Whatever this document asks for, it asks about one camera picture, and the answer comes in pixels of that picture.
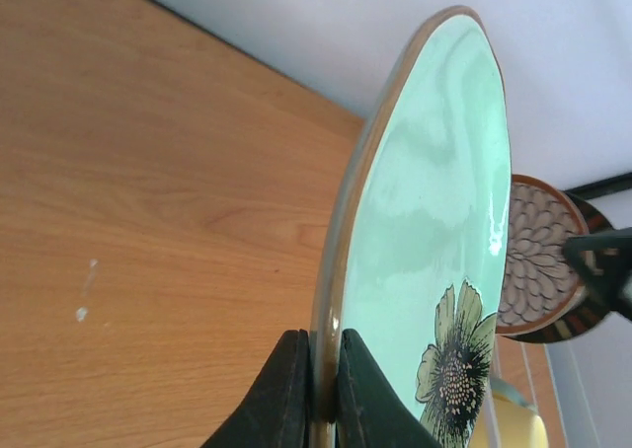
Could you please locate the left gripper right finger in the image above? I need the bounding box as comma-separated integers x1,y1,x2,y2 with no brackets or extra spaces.
336,330,438,448

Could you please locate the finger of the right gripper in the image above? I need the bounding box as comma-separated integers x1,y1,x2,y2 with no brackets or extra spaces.
563,227,631,320

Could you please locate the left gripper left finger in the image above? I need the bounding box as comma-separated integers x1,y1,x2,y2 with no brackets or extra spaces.
206,330,310,448

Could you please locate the dark striped plate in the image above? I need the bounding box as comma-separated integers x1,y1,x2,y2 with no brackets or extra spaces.
511,193,614,344

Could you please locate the teal bottom bowl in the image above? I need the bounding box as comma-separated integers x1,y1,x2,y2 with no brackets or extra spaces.
497,174,589,337

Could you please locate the yellow mug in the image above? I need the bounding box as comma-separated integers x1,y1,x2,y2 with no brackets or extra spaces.
490,377,549,448

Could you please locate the teal flower plate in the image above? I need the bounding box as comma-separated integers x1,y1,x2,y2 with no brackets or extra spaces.
308,6,512,447

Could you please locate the white wire dish rack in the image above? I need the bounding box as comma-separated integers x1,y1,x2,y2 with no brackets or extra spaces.
495,336,593,447

